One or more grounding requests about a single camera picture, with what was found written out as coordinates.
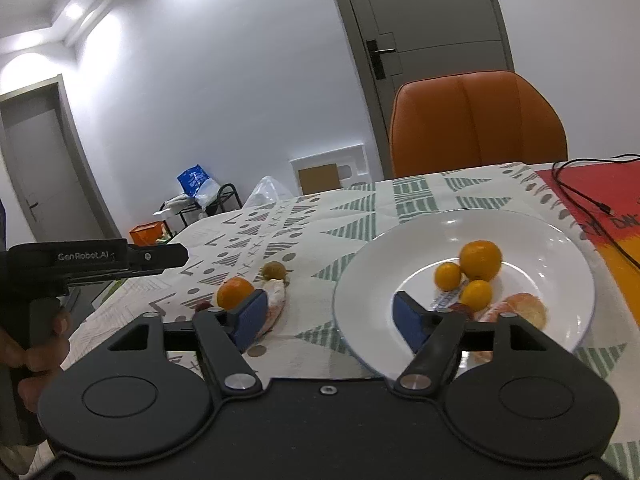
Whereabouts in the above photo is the small peeled pomelo piece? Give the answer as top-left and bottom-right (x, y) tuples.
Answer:
(470, 291), (549, 365)

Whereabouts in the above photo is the large front orange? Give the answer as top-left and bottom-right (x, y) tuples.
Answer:
(459, 240), (502, 282)

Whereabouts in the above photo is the black cable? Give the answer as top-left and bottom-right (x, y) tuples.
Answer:
(551, 153), (640, 271)

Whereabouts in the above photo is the orange leather chair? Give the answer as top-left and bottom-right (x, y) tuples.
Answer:
(390, 70), (568, 178)

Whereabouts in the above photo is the patterned white tablecloth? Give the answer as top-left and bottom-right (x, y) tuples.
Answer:
(67, 162), (639, 479)

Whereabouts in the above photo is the large orange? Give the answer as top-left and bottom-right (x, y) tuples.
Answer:
(459, 240), (502, 282)
(216, 276), (255, 311)

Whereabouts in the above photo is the dark red passion fruit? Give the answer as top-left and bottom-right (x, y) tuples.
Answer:
(194, 301), (214, 313)

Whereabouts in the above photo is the translucent plastic bag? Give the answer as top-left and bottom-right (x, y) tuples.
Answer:
(243, 176), (294, 208)

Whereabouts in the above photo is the green-yellow fruit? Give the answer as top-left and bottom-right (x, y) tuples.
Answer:
(260, 261), (288, 282)

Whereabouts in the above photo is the orange paper shopping bag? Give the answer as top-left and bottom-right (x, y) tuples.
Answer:
(129, 221), (165, 246)

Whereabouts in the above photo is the small yellow tangerine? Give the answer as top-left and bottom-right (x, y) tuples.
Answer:
(434, 261), (462, 292)
(459, 280), (492, 312)

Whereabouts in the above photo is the large back orange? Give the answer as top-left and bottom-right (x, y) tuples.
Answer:
(216, 276), (255, 311)

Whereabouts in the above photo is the black metal shoe rack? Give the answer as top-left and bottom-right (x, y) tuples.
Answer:
(154, 183), (243, 232)

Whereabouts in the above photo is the grey door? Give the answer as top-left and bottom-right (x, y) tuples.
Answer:
(335, 0), (514, 177)
(1, 75), (120, 242)

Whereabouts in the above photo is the large peeled pomelo piece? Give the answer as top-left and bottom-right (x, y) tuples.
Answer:
(248, 278), (286, 339)

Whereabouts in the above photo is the person's left hand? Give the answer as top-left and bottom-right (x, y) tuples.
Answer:
(0, 310), (70, 413)

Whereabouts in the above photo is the white ceramic plate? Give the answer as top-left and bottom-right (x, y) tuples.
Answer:
(332, 210), (596, 379)

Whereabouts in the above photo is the white foam packaging frame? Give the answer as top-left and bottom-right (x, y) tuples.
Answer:
(290, 144), (373, 195)

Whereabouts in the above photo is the blue and white plastic bag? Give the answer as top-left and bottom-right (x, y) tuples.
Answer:
(177, 165), (220, 208)

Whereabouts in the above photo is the red and orange mat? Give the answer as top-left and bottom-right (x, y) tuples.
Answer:
(535, 154), (639, 318)

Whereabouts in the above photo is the black door lock handle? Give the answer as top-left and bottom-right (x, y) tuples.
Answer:
(366, 39), (396, 80)

